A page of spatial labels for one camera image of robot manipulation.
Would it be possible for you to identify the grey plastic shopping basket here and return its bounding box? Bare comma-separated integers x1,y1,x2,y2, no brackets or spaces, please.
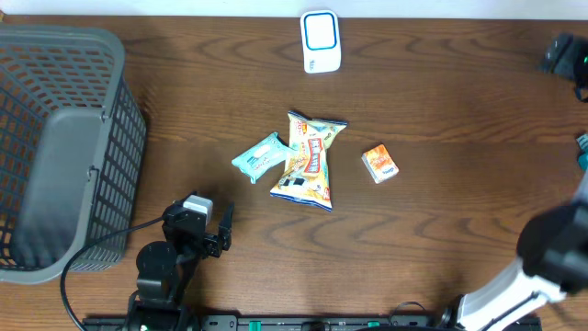
1,24,147,285

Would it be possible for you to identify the teal mouthwash bottle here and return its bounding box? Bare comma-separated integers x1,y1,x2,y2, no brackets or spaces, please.
576,133,588,171

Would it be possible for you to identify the light teal snack packet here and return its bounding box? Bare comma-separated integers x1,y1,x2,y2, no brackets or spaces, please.
232,131,294,184

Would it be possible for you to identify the orange tissue box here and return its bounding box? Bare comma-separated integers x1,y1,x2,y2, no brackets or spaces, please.
361,144,400,184

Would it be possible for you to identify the black mounting rail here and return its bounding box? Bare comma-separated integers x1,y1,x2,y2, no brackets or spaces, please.
83,314,543,331

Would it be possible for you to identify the yellow snack bag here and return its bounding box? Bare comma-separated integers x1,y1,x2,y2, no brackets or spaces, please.
270,110,347,211

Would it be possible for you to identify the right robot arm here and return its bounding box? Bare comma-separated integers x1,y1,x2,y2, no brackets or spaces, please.
436,177,587,331

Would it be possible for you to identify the black left camera cable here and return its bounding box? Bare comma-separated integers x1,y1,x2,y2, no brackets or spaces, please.
59,215,165,331

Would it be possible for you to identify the white barcode scanner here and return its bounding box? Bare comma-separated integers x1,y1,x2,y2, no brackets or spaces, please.
300,9,342,74

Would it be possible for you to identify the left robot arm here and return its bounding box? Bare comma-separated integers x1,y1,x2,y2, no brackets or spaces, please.
121,202,234,331

